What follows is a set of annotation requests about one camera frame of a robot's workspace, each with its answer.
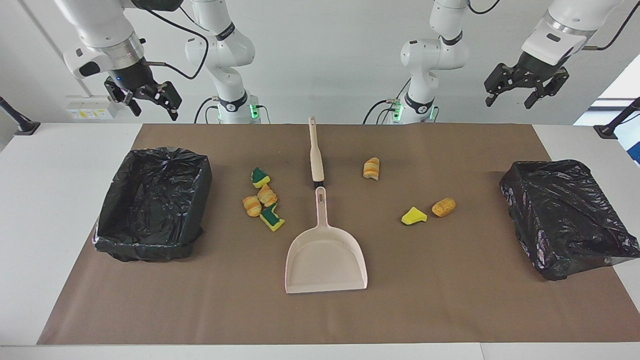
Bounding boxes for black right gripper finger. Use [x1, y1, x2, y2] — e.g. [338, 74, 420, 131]
[152, 80, 182, 122]
[104, 77, 142, 117]

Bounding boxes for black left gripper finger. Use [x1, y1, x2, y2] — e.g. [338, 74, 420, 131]
[525, 69, 570, 109]
[484, 62, 523, 107]

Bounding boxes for brown toy bread roll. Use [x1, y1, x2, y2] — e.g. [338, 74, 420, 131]
[431, 197, 457, 218]

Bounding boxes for beige hand brush black bristles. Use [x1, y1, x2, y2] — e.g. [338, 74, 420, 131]
[308, 116, 326, 190]

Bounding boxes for beige plastic dustpan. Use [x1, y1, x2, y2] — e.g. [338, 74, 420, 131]
[285, 186, 369, 294]

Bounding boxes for black bag lined bin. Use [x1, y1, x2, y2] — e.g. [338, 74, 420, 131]
[92, 146, 213, 262]
[499, 159, 640, 281]

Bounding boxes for small toy croissant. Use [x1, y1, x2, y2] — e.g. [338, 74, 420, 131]
[242, 195, 263, 218]
[257, 183, 278, 208]

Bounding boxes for brown paper table mat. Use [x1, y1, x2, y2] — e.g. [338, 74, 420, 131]
[37, 123, 640, 346]

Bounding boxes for black robot base cable bundle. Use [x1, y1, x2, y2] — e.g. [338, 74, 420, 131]
[363, 97, 401, 125]
[194, 97, 221, 124]

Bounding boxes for white wall socket box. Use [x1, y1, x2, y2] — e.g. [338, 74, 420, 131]
[66, 95, 120, 121]

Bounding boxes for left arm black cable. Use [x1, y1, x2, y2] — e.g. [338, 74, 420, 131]
[582, 0, 640, 51]

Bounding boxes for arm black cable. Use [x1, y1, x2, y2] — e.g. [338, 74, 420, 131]
[131, 2, 210, 81]
[582, 0, 640, 51]

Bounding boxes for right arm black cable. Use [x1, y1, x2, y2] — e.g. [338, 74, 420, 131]
[131, 2, 210, 81]

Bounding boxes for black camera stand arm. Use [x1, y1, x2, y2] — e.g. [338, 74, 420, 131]
[593, 96, 640, 139]
[0, 96, 41, 136]

